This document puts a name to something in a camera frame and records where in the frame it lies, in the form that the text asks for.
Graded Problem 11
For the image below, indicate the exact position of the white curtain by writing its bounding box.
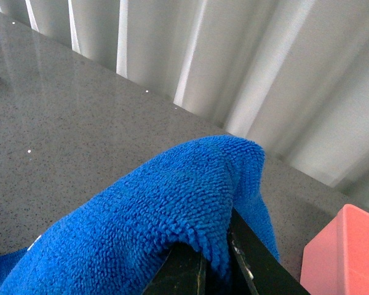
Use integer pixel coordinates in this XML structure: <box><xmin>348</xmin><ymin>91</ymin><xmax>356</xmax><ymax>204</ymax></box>
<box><xmin>0</xmin><ymin>1</ymin><xmax>369</xmax><ymax>207</ymax></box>

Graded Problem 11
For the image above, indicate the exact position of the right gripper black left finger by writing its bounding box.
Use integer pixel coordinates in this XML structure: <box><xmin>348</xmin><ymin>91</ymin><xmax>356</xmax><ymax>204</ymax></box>
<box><xmin>143</xmin><ymin>243</ymin><xmax>207</xmax><ymax>295</ymax></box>

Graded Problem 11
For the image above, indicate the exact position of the blue microfiber cloth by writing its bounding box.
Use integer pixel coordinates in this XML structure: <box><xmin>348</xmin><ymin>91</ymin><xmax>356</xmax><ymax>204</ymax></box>
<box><xmin>0</xmin><ymin>135</ymin><xmax>279</xmax><ymax>294</ymax></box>

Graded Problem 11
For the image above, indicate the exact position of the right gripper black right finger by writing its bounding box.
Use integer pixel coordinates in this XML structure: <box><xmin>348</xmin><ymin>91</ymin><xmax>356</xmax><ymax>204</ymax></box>
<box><xmin>229</xmin><ymin>210</ymin><xmax>309</xmax><ymax>294</ymax></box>

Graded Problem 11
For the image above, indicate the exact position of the pink plastic box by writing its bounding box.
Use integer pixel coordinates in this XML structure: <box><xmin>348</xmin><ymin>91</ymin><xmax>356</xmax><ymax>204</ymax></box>
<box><xmin>300</xmin><ymin>204</ymin><xmax>369</xmax><ymax>294</ymax></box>

